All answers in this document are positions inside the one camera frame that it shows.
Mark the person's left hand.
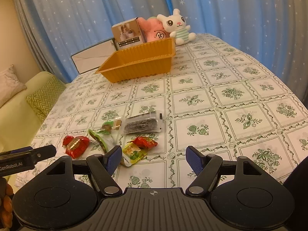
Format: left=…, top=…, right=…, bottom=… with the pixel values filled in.
left=0, top=177, right=14, bottom=229

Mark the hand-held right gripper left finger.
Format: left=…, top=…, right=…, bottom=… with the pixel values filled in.
left=46, top=146, right=123, bottom=197

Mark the green floral tablecloth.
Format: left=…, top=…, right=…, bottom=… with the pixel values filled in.
left=14, top=32, right=308, bottom=190

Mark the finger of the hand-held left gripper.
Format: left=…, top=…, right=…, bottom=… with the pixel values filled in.
left=31, top=145, right=57, bottom=166
left=0, top=146, right=34, bottom=160

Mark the long green snack packet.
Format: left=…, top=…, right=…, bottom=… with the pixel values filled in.
left=88, top=129, right=116, bottom=153

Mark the pink plush toy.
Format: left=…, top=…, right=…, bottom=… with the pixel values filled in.
left=141, top=16, right=169, bottom=42

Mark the light green sofa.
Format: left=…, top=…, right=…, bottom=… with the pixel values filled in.
left=0, top=71, right=66, bottom=188

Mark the red candy packet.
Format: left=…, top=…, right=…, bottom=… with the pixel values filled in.
left=127, top=137, right=158, bottom=152
left=63, top=135, right=90, bottom=159

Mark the blue star print curtain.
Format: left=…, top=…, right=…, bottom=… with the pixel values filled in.
left=12, top=0, right=308, bottom=87

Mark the white picture printed box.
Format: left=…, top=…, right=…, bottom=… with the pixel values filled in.
left=111, top=17, right=145, bottom=51

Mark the beige patterned pillow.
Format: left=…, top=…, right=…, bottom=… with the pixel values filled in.
left=0, top=64, right=27, bottom=106

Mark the dark seaweed snack packet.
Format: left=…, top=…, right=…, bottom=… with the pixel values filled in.
left=121, top=111, right=163, bottom=135

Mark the small green wrapped candy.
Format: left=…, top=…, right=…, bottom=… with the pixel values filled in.
left=101, top=121, right=113, bottom=135

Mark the flat white cardboard box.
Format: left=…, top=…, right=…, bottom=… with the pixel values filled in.
left=70, top=38, right=118, bottom=74

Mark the yellow green snack packet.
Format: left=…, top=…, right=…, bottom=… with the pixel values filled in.
left=121, top=142, right=148, bottom=167

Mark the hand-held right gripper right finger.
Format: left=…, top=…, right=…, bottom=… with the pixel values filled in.
left=185, top=146, right=262, bottom=197

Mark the white bunny plush toy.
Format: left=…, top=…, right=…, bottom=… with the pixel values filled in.
left=157, top=9, right=196, bottom=46

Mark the small beige wrapped candy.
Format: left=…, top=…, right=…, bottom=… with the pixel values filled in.
left=113, top=117, right=124, bottom=131

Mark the green chevron pillow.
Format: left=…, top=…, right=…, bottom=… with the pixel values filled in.
left=26, top=76, right=66, bottom=123

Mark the orange ribbed plastic tray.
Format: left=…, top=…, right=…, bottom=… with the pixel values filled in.
left=95, top=38, right=177, bottom=83

